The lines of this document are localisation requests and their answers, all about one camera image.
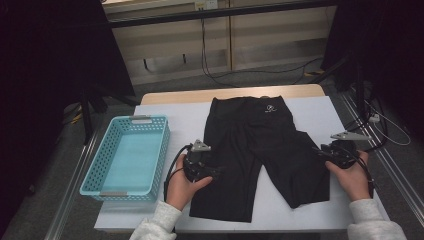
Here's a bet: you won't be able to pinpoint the white wall socket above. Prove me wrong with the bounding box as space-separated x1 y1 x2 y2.
194 0 218 10

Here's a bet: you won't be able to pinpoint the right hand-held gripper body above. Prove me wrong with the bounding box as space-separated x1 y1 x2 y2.
320 131 372 169

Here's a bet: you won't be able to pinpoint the black floor cable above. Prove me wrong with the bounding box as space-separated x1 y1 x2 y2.
344 96 390 155

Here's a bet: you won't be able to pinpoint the yellow floor cable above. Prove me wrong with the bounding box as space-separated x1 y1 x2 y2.
68 111 84 125

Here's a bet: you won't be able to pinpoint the black curtain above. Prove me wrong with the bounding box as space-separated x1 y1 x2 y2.
0 0 136 231
321 0 424 141

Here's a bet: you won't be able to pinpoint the person's left hand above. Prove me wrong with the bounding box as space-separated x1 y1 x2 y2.
165 154 214 212

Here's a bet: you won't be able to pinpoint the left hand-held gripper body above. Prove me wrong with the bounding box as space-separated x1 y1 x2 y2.
183 139 214 183

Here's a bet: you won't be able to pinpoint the black hanging wall cable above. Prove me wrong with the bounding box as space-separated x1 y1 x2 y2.
199 18 324 89

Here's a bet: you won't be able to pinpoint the white floor cable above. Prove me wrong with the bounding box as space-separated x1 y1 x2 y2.
363 99 412 147

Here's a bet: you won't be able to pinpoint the right hand-held gripper black cable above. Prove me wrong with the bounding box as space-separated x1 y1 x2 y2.
346 151 376 199

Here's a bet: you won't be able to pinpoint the white table cover sheet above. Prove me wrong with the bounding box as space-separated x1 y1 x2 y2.
94 95 394 233

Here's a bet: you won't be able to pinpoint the black shorts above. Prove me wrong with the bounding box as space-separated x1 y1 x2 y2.
189 95 331 224

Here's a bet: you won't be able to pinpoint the black stand leg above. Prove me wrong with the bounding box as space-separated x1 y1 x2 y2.
308 54 368 114
79 86 141 146

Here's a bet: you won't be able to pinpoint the black horizontal bar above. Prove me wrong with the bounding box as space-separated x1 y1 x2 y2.
108 0 338 29

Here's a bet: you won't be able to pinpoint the light blue plastic basket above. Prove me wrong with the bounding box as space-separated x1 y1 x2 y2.
79 114 172 203

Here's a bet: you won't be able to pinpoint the hand-held gripper black cable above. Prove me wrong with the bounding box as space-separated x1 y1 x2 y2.
163 143 193 203
346 151 376 199

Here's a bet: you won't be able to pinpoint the left hand-held gripper black cable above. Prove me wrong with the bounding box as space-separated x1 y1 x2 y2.
163 143 193 203

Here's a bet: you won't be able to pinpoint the person's right hand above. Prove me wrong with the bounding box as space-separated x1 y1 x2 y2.
325 151 372 202

